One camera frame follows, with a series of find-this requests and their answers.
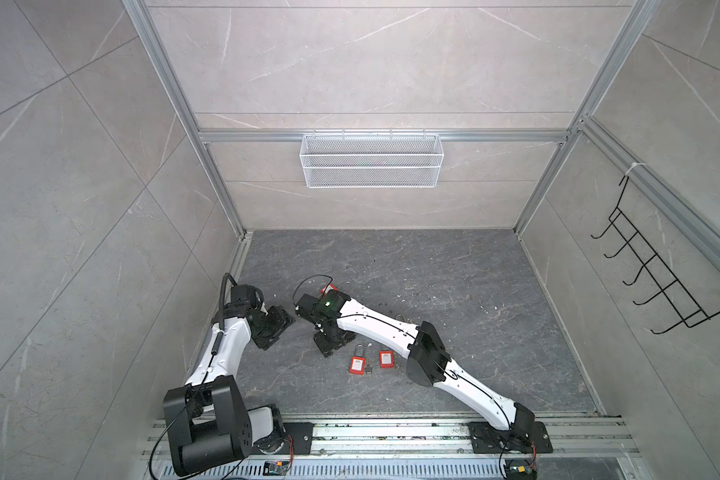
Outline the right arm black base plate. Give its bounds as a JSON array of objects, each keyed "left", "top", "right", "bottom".
[{"left": 467, "top": 421, "right": 554, "bottom": 454}]

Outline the white wire mesh basket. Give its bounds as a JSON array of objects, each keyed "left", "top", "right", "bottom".
[{"left": 299, "top": 133, "right": 444, "bottom": 189}]

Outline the black wire hook rack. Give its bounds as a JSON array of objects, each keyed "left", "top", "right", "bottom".
[{"left": 590, "top": 175, "right": 720, "bottom": 336}]

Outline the aluminium frame left rail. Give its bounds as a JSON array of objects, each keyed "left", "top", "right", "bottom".
[{"left": 185, "top": 231, "right": 253, "bottom": 379}]

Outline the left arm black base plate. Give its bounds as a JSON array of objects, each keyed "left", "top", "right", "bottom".
[{"left": 280, "top": 422, "right": 315, "bottom": 455}]

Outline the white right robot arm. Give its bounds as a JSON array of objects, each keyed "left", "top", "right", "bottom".
[{"left": 295, "top": 289, "right": 535, "bottom": 452}]

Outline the slotted cable duct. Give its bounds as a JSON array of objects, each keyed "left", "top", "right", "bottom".
[{"left": 158, "top": 458, "right": 511, "bottom": 480}]

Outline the red padlock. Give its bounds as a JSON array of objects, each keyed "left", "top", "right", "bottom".
[
  {"left": 349, "top": 343, "right": 372, "bottom": 375},
  {"left": 379, "top": 350, "right": 395, "bottom": 369},
  {"left": 320, "top": 283, "right": 337, "bottom": 295}
]

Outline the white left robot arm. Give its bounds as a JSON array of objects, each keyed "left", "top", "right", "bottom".
[{"left": 161, "top": 273, "right": 293, "bottom": 479}]

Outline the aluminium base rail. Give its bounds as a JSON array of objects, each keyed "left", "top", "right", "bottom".
[{"left": 140, "top": 413, "right": 637, "bottom": 460}]

